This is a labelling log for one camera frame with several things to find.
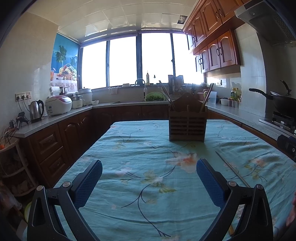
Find knife block rack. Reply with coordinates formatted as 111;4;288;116
168;75;184;94

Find steel electric kettle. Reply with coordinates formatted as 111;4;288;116
29;100;44;123

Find white pink rice cooker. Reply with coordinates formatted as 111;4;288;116
45;95;72;116

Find kitchen faucet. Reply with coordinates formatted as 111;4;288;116
135;78;145;86

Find wall power outlet strip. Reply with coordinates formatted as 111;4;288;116
15;91;32;102

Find black wok with handle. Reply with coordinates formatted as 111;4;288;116
249;80;296;118

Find steel range hood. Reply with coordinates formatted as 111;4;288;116
234;1;295;46

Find white seasoning containers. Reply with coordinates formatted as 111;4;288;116
220;98;240;108

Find oil bottle on windowsill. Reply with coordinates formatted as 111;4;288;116
146;72;150;85

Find brown wooden chopstick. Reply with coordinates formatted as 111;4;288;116
200;83;214;113

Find green colander with vegetables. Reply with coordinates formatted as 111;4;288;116
145;92;166;101

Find tropical fruit poster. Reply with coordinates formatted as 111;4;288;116
50;34;80;93

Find clear measuring jug green handle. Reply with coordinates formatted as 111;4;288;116
204;90;217;104

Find person's right hand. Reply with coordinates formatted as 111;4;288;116
285;192;296;227

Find yellow oil bottles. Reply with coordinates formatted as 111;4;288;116
230;87;241;101

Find wooden side shelf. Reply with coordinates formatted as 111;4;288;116
1;137;37;207

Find brown wooden utensil holder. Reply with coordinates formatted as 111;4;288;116
169;92;208;142

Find floral teal tablecloth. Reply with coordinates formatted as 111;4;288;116
52;120;295;240

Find white pot cooker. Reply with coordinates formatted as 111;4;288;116
71;88;93;109

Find upper wooden wall cabinets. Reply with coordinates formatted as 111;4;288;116
183;0;247;73

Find gas stove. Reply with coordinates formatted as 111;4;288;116
259;111;295;136

